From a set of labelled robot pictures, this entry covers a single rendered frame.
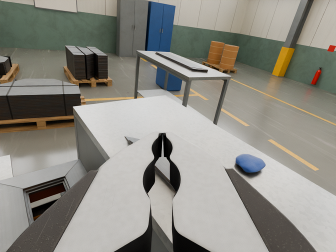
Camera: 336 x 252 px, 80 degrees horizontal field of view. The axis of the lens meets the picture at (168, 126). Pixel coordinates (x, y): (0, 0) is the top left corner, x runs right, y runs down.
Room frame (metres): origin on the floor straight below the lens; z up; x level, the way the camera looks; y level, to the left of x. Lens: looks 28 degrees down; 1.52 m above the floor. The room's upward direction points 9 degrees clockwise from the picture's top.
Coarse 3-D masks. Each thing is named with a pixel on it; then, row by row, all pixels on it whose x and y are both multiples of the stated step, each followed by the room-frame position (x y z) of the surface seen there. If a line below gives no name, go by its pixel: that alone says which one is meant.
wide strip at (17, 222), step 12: (0, 192) 0.52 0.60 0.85; (12, 192) 0.53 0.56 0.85; (0, 204) 0.47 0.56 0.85; (12, 204) 0.48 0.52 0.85; (24, 204) 0.49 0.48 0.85; (0, 216) 0.43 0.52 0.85; (12, 216) 0.43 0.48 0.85; (24, 216) 0.44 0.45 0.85; (0, 228) 0.39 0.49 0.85; (12, 228) 0.39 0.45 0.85; (24, 228) 0.40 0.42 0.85; (0, 240) 0.35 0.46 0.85; (12, 240) 0.36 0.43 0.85
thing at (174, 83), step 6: (156, 72) 5.07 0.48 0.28; (162, 72) 4.78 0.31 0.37; (156, 78) 5.04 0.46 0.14; (162, 78) 4.75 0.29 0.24; (168, 78) 4.58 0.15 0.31; (174, 78) 4.65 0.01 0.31; (162, 84) 4.71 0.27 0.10; (168, 84) 4.59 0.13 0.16; (174, 84) 4.67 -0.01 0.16; (180, 84) 4.75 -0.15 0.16; (168, 90) 4.63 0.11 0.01; (174, 90) 4.72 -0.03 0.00
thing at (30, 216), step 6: (54, 180) 0.63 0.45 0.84; (60, 180) 0.64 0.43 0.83; (66, 180) 0.64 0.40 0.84; (30, 186) 0.57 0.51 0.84; (36, 186) 0.58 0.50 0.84; (42, 186) 0.59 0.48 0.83; (48, 186) 0.60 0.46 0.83; (54, 186) 0.62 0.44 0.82; (66, 186) 0.61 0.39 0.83; (24, 192) 0.55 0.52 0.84; (30, 192) 0.56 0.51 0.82; (36, 192) 0.57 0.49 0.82; (24, 198) 0.52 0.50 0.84; (30, 210) 0.48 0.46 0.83; (30, 216) 0.46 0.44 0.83; (30, 222) 0.43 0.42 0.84
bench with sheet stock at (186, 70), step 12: (156, 60) 3.03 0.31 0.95; (168, 60) 3.18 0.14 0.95; (180, 60) 3.12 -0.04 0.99; (168, 72) 2.75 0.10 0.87; (180, 72) 2.51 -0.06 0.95; (192, 72) 2.61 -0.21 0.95; (204, 72) 2.72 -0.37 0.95; (216, 72) 2.84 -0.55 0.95; (144, 96) 3.40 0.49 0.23; (168, 96) 3.60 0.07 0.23; (192, 108) 3.19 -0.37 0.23; (216, 120) 2.73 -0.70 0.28
